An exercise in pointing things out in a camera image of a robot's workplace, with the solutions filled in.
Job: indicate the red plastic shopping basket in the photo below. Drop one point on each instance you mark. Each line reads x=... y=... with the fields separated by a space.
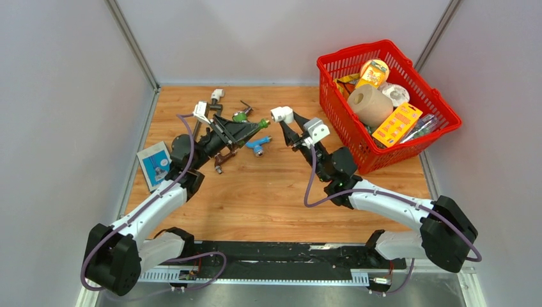
x=367 y=156

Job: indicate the white plastic elbow fitting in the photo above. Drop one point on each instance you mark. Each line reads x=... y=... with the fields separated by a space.
x=282 y=114

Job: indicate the brown plastic faucet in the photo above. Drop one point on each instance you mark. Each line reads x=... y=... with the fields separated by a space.
x=221 y=159

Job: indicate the yellow snack bag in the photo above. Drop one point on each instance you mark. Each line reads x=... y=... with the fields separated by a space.
x=347 y=84

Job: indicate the brown paper roll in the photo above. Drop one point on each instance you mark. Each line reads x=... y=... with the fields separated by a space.
x=370 y=105

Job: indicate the long grey faucet white elbow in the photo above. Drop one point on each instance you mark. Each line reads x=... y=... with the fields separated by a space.
x=214 y=105

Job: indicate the clear pack of pens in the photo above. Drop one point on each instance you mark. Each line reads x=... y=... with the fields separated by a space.
x=425 y=125

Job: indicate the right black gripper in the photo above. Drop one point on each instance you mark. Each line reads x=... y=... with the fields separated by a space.
x=291 y=137

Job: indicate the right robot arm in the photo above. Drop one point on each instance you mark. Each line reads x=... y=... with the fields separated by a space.
x=438 y=229

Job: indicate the yellow round sponge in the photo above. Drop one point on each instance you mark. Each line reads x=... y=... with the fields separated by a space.
x=380 y=67

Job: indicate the white wrapped paper roll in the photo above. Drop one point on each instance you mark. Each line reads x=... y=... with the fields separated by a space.
x=398 y=94

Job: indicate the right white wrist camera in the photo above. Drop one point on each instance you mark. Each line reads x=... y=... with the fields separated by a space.
x=316 y=130

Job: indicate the orange blister card package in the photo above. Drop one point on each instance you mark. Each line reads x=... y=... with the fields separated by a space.
x=397 y=125

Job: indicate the orange sponge package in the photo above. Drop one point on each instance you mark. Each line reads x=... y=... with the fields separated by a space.
x=370 y=76

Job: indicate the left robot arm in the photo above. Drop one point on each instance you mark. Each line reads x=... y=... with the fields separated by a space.
x=117 y=254

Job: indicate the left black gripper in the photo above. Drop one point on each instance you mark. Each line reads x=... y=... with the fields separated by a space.
x=239 y=130

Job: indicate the green plastic faucet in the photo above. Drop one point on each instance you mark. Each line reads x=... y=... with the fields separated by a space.
x=243 y=117

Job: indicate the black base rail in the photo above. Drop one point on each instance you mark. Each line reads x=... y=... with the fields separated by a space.
x=286 y=261

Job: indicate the blue white faucet box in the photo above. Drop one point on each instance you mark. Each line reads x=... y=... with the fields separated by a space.
x=155 y=164

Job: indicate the blue faucet with white elbow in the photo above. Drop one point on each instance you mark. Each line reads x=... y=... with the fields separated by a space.
x=257 y=145

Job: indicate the small dark grey faucet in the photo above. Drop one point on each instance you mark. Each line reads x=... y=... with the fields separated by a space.
x=247 y=110

